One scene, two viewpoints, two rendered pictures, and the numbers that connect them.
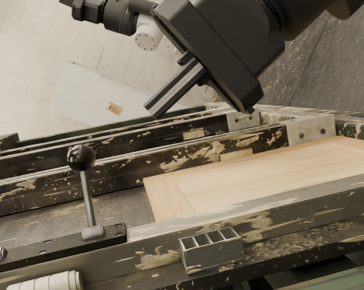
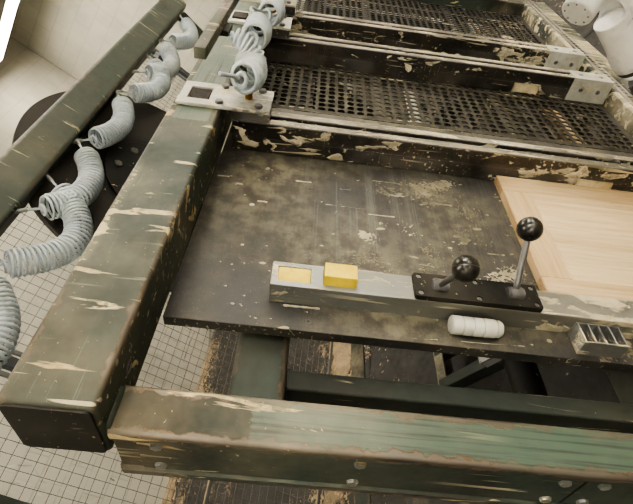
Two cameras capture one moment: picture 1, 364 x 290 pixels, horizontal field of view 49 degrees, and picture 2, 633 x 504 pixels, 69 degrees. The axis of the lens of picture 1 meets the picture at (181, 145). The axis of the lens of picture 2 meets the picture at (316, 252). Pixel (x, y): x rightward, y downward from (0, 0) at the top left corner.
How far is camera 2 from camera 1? 0.53 m
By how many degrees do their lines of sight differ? 34
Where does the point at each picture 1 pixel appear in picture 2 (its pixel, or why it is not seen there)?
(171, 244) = (569, 323)
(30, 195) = (389, 155)
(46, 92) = not seen: outside the picture
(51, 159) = (364, 62)
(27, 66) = not seen: outside the picture
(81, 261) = (503, 313)
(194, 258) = (589, 347)
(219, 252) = (608, 349)
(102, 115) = not seen: outside the picture
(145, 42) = (575, 14)
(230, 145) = (595, 174)
